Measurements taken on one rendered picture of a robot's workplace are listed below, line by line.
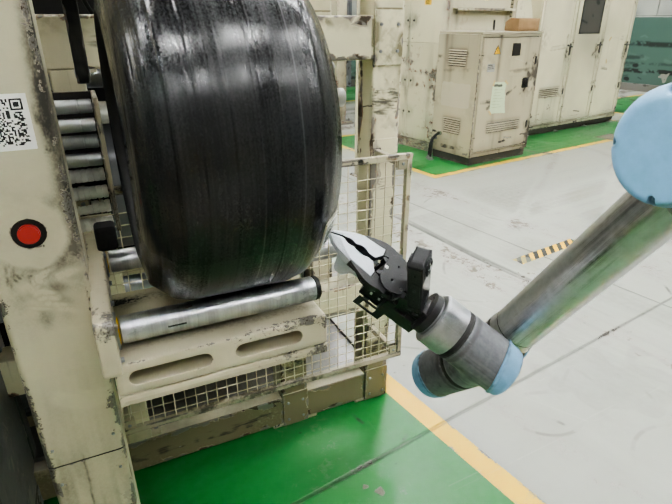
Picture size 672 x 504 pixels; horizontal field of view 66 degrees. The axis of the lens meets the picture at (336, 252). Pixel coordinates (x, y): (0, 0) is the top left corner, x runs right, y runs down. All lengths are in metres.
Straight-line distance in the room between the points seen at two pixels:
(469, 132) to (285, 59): 4.75
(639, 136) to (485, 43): 4.77
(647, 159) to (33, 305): 0.84
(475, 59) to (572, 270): 4.55
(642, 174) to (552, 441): 1.57
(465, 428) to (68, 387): 1.42
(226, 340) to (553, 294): 0.54
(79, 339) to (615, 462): 1.71
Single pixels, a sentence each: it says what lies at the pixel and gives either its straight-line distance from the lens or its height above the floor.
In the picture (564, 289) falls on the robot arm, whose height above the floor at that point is 0.96.
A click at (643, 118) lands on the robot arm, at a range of 0.60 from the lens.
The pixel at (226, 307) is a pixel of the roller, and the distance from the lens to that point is 0.88.
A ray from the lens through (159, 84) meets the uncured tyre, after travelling 0.67.
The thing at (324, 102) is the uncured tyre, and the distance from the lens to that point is 0.72.
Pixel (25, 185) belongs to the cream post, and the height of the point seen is 1.13.
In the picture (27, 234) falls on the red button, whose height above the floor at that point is 1.06.
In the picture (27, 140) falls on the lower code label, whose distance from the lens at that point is 0.85.
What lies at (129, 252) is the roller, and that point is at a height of 0.92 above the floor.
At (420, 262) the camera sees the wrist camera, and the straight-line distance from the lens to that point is 0.76.
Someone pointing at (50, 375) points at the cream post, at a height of 0.81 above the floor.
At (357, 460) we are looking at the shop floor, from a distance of 1.87.
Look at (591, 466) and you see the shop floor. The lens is 2.04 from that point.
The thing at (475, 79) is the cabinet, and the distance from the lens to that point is 5.33.
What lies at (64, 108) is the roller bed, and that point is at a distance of 1.25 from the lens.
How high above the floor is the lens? 1.35
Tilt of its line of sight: 24 degrees down
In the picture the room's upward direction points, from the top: straight up
